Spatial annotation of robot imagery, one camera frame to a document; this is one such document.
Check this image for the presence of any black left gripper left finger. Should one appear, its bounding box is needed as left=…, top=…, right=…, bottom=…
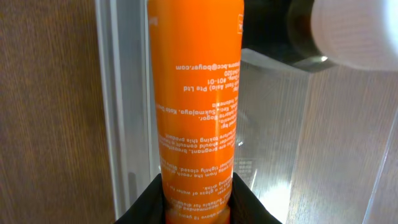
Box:
left=114, top=174, right=166, bottom=224

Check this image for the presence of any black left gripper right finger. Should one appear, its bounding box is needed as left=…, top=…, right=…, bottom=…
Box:
left=229, top=172, right=281, bottom=224

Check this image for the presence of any black bottle white cap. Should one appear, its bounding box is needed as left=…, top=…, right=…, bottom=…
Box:
left=239, top=0, right=397, bottom=73

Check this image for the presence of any clear plastic container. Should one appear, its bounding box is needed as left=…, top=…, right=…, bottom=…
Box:
left=95, top=1, right=397, bottom=223

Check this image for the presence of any orange tablet tube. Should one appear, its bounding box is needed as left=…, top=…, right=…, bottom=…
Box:
left=147, top=0, right=244, bottom=223

